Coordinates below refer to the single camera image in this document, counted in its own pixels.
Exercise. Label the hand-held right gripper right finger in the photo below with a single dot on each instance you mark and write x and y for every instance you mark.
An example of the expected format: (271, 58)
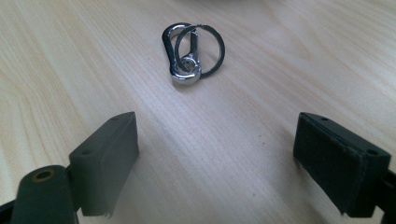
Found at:
(339, 168)

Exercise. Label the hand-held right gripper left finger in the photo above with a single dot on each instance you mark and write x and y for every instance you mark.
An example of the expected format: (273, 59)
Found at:
(102, 161)

